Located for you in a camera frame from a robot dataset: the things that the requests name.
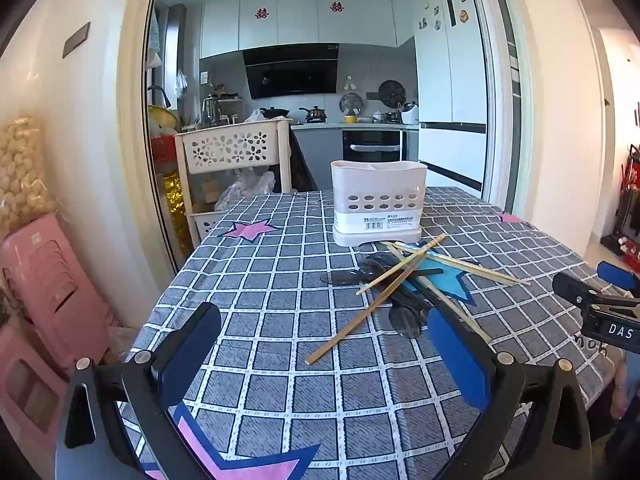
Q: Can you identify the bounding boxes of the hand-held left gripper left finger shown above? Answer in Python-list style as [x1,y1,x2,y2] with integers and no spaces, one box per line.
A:
[64,301,223,480]

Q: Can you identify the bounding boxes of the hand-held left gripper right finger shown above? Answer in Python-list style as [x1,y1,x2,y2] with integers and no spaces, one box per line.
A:
[427,305,594,480]

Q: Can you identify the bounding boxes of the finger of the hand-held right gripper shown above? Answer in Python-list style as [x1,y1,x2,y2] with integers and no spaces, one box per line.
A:
[597,261,640,291]
[552,272,640,321]

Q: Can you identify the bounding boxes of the white plastic utensil holder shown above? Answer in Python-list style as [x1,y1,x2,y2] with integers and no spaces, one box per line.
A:
[331,160,427,249]

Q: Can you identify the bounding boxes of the red and black object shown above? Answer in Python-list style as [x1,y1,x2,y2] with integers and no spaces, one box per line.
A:
[607,142,640,271]

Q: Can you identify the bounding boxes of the grey checkered star tablecloth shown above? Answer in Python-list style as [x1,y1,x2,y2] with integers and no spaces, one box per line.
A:
[120,187,626,480]

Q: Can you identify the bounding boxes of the gold foil package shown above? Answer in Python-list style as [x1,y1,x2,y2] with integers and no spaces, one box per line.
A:
[160,172,194,256]

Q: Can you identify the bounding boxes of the pink plastic stool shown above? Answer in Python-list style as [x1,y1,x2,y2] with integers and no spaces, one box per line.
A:
[0,325,71,461]
[0,212,121,361]

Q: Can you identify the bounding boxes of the clear plastic bag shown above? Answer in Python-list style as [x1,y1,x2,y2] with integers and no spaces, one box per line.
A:
[215,170,277,213]

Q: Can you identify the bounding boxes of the red plastic basket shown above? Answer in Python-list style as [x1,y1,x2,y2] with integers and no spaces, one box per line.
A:
[150,135,177,173]

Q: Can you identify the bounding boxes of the cream plastic storage rack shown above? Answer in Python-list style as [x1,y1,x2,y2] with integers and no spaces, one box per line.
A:
[174,119,294,255]

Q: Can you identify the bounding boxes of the black built-in oven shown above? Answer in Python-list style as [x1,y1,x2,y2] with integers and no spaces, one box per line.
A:
[342,129,405,167]

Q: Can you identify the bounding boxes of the white refrigerator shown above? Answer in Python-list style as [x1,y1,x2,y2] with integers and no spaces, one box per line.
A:
[412,0,490,197]

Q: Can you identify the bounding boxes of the yellow-green basin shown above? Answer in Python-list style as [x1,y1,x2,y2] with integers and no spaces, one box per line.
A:
[147,105,179,129]

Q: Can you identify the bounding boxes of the bag of beige puffed snacks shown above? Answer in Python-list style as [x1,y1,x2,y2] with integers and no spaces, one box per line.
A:
[0,116,58,241]

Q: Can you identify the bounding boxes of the curved kitchen faucet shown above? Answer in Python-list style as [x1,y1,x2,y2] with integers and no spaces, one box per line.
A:
[147,85,173,111]

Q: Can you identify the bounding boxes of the round black hanging pan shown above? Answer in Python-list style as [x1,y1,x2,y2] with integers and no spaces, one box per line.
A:
[378,80,406,107]

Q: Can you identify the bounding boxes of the black range hood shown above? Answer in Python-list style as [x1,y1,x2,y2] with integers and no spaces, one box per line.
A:
[243,44,341,100]

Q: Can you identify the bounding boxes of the white upper kitchen cabinets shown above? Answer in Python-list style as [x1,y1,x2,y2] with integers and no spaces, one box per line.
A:
[200,0,416,60]

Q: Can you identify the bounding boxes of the cream sliding door frame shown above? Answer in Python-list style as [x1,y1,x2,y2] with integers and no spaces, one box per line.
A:
[117,0,530,273]

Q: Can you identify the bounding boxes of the grey wall plate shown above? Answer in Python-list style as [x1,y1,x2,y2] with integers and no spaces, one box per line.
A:
[62,22,92,58]

